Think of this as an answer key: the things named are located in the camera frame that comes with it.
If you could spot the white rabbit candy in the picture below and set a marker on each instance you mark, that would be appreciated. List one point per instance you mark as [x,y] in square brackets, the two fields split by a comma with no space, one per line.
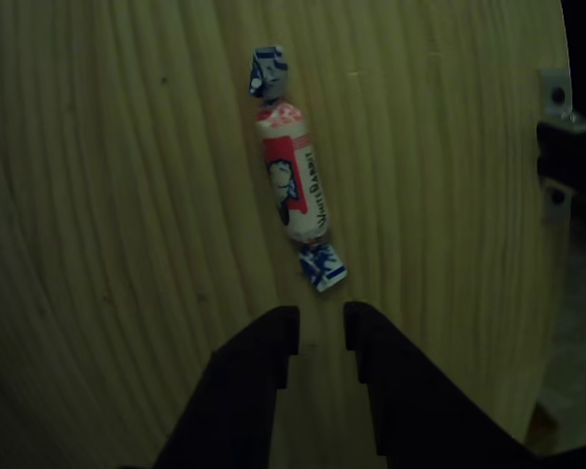
[290,171]

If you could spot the metal mounting bracket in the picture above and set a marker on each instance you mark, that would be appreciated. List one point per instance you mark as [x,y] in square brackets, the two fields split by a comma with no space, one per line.
[556,93]

